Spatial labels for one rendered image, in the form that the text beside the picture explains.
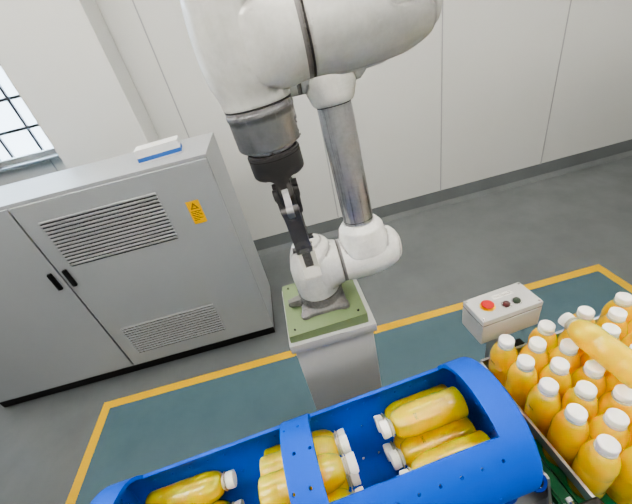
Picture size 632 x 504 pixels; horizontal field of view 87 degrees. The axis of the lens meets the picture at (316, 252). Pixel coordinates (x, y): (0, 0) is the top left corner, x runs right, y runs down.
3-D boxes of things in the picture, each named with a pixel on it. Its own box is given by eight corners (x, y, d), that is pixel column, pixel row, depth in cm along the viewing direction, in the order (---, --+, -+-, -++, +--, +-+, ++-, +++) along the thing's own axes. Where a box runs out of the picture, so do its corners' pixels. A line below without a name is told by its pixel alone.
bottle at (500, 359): (500, 369, 106) (508, 330, 96) (517, 388, 100) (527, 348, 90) (481, 377, 105) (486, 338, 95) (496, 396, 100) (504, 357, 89)
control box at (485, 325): (461, 322, 112) (462, 300, 106) (514, 303, 114) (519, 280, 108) (480, 344, 103) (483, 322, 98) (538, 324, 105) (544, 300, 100)
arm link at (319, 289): (297, 279, 133) (280, 234, 121) (341, 267, 132) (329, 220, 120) (300, 307, 120) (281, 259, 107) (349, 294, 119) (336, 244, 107)
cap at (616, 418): (619, 411, 74) (622, 407, 73) (632, 429, 70) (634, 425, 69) (599, 412, 74) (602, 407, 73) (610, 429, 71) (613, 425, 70)
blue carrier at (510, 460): (151, 500, 89) (84, 469, 70) (452, 388, 97) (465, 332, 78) (138, 665, 68) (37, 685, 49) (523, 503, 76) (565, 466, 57)
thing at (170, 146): (142, 159, 198) (136, 146, 194) (182, 147, 202) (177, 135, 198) (140, 164, 188) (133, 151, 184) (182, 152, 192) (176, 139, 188)
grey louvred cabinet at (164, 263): (36, 357, 295) (-116, 215, 214) (272, 292, 302) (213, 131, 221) (-2, 415, 250) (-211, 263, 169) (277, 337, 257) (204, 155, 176)
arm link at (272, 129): (288, 89, 47) (300, 131, 50) (227, 107, 47) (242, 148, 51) (294, 99, 40) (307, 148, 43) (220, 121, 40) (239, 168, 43)
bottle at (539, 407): (536, 411, 94) (549, 371, 84) (557, 435, 88) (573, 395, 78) (514, 419, 94) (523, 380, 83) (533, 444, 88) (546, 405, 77)
